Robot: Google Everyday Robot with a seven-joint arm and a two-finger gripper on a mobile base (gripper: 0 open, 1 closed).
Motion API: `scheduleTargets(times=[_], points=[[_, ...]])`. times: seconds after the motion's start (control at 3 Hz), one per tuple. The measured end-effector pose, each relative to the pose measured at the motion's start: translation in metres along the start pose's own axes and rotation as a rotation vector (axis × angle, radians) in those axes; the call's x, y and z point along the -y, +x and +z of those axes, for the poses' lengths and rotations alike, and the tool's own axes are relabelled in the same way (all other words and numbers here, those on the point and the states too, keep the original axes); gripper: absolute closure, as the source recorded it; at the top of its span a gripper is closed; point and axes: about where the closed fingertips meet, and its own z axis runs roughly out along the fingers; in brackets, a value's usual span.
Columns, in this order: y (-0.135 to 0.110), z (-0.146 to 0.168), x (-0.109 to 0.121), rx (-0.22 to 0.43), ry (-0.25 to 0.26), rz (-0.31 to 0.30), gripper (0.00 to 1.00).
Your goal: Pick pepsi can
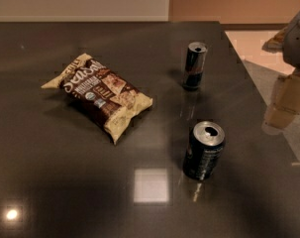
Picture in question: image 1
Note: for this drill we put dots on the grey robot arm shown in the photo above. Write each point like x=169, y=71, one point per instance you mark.
x=291, y=42

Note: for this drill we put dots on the dark blue pepsi can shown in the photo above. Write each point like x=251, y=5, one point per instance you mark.
x=206, y=143

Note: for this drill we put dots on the slim dark energy drink can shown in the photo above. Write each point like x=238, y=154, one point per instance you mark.
x=195, y=59

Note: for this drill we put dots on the brown sea salt chip bag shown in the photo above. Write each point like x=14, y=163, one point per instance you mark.
x=109, y=99

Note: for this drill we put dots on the cardboard box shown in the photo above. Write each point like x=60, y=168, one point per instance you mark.
x=284, y=105

